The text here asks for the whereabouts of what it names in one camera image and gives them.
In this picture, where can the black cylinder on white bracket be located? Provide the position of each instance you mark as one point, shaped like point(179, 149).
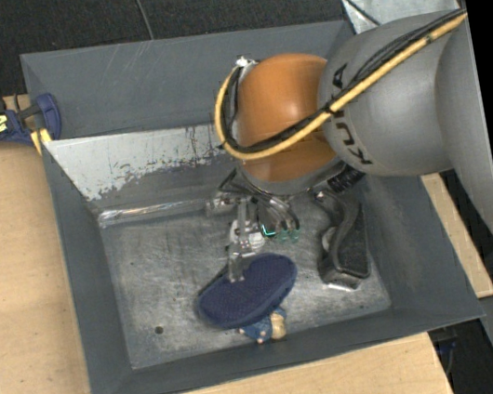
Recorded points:
point(345, 180)

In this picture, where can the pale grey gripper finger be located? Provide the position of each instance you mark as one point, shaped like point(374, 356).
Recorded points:
point(236, 269)

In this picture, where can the grey metal bin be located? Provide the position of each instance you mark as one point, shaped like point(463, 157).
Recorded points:
point(156, 273)

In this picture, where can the dark blue oval pad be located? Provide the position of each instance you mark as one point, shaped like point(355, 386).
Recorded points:
point(249, 292)

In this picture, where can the pale wood flat board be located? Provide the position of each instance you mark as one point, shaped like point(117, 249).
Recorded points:
point(20, 278)

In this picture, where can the blue and tan toy figure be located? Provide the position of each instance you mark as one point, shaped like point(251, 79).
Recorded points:
point(265, 327)

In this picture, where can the clear glass tube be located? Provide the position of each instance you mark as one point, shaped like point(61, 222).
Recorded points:
point(150, 211)

